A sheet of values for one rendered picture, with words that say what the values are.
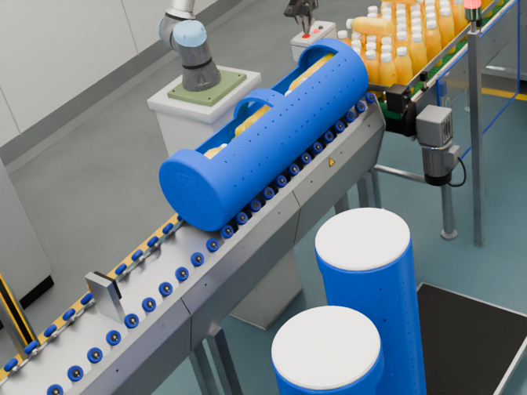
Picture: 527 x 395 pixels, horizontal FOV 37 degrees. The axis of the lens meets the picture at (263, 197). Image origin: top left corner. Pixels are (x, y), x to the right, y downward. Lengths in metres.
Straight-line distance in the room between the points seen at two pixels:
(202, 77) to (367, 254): 1.06
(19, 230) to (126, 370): 1.69
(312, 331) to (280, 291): 1.50
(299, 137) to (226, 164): 0.34
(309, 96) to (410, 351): 0.93
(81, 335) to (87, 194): 2.44
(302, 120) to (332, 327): 0.89
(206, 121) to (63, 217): 1.97
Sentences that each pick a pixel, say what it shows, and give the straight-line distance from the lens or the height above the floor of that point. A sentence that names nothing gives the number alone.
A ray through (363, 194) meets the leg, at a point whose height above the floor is 0.54.
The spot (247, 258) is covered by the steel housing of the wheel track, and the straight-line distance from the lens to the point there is 2.63.
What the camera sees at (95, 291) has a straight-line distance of 2.40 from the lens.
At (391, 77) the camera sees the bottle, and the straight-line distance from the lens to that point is 3.15.
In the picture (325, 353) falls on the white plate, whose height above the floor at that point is 1.04.
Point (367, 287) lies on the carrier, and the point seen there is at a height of 0.97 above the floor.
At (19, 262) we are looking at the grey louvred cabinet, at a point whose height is 0.28.
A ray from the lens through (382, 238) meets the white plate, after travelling 2.30.
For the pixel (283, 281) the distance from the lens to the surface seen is 3.55.
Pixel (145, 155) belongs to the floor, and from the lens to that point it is 4.98.
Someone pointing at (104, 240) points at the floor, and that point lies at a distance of 4.37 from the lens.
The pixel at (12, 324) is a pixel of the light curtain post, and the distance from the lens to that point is 2.62.
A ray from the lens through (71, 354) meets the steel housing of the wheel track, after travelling 2.40.
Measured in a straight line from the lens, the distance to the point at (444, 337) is 3.22.
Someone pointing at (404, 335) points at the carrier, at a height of 0.72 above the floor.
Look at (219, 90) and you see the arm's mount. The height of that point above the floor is 1.17.
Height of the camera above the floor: 2.52
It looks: 36 degrees down
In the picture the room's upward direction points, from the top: 13 degrees counter-clockwise
